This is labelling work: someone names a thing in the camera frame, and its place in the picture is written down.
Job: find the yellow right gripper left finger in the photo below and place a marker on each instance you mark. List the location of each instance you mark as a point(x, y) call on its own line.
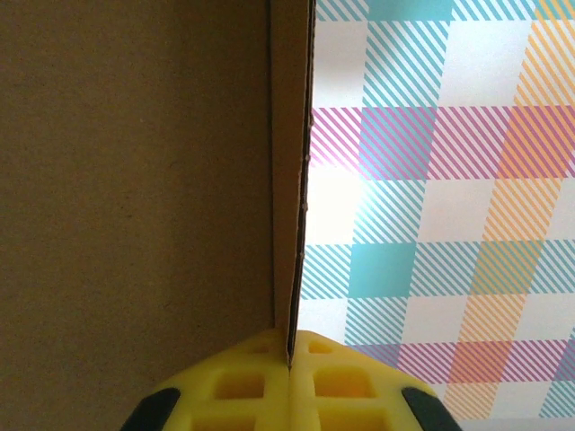
point(274, 404)

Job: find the brown cardboard box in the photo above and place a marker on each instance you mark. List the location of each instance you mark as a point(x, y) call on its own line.
point(135, 202)

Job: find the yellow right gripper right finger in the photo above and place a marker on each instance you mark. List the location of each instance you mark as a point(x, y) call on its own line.
point(303, 404)

